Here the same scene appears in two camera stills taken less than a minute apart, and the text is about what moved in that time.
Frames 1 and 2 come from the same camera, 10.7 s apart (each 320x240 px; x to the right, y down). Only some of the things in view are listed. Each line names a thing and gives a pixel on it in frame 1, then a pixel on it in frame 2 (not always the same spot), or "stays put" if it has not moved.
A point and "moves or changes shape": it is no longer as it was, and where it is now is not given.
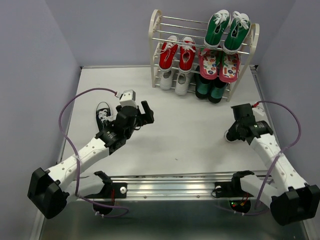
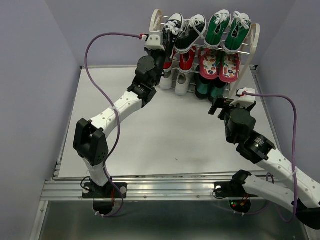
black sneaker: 235,132 moves or changes shape
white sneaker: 182,83 stays put
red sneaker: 187,53 stays put
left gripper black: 147,117 to 162,52
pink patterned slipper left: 208,59 stays put
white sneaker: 166,80 stays put
